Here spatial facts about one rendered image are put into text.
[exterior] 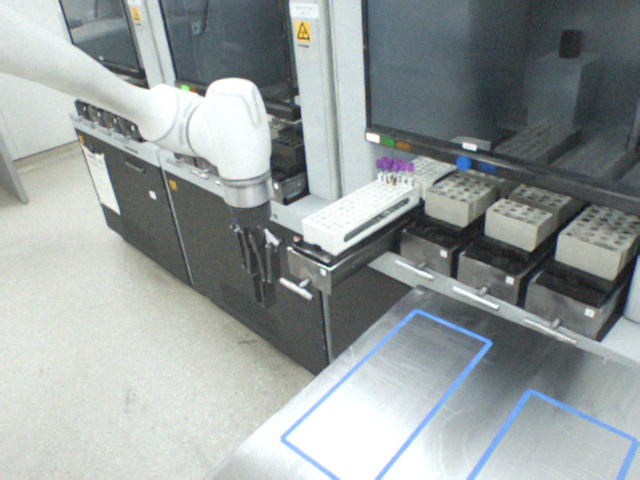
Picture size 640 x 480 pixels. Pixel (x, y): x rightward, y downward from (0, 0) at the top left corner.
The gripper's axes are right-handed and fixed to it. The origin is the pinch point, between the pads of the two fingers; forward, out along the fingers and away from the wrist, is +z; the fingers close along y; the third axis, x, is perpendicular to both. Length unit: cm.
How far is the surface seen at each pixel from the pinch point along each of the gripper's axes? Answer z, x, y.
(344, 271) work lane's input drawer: 1.4, -16.5, -6.7
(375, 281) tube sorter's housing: 16.2, -33.6, -0.4
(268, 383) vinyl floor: 79, -27, 46
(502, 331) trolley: -2.4, -16.1, -43.0
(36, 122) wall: 45, -61, 350
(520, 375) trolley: -2, -9, -50
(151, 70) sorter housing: -22, -43, 112
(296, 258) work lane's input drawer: 0.2, -12.3, 3.7
